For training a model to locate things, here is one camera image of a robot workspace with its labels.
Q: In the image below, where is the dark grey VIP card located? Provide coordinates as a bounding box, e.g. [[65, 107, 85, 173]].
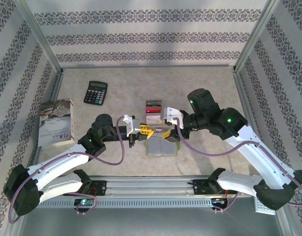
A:
[[150, 125, 170, 135]]

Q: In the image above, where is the aluminium frame post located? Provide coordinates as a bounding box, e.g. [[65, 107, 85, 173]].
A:
[[234, 0, 284, 73], [14, 0, 64, 73]]

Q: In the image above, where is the red card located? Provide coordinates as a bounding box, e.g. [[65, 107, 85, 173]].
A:
[[145, 106, 164, 115]]

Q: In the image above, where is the gold scientific calculator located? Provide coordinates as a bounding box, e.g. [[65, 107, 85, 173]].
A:
[[254, 198, 276, 216]]

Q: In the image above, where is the black desktop calculator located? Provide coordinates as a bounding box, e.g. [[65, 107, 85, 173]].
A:
[[83, 80, 109, 106]]

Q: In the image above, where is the white paperback book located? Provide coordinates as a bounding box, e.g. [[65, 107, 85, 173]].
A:
[[37, 98, 76, 148]]

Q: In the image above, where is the aluminium side rail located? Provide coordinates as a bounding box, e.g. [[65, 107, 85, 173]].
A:
[[233, 68, 272, 177], [27, 70, 65, 177]]

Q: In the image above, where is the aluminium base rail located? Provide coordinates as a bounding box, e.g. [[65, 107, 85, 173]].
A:
[[42, 175, 281, 197]]

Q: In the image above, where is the white card with pink pattern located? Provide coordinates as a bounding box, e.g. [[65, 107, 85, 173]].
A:
[[145, 113, 164, 125]]

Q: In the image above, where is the clear plastic card case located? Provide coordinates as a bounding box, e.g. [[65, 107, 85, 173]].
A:
[[145, 136, 178, 157]]

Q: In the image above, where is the aluminium cross rail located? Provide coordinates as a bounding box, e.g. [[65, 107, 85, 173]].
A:
[[61, 64, 236, 69]]

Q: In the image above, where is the grey sheet metal panel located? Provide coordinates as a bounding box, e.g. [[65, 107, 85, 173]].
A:
[[18, 206, 291, 236]]

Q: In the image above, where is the grey slotted cable duct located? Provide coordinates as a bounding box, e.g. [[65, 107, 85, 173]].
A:
[[39, 198, 214, 209]]

